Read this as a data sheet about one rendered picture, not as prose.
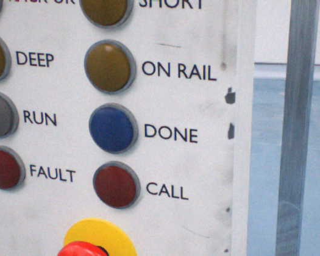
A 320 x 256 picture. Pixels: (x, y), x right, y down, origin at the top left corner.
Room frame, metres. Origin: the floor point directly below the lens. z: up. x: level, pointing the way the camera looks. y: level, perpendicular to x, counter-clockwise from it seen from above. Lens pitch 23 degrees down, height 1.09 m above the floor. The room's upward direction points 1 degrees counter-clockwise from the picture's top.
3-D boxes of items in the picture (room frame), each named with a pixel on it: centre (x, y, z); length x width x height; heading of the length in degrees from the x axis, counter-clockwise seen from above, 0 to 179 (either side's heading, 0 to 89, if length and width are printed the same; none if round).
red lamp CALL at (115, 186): (0.32, 0.03, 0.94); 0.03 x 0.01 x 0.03; 68
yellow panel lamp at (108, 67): (0.32, 0.03, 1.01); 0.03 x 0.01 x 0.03; 68
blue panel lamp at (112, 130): (0.32, 0.03, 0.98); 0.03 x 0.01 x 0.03; 68
